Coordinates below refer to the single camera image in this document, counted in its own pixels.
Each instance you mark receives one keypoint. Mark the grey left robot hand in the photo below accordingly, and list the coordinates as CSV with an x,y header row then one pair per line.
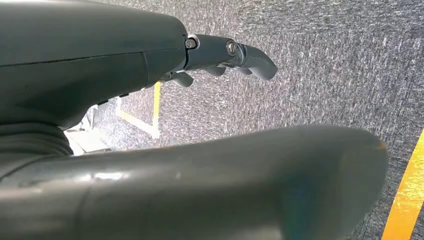
x,y
82,49

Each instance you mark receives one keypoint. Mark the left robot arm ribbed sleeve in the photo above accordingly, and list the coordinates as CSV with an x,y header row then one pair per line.
x,y
30,142

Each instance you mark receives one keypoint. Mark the yellow floor tape stripe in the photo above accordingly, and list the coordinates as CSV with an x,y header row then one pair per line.
x,y
405,198

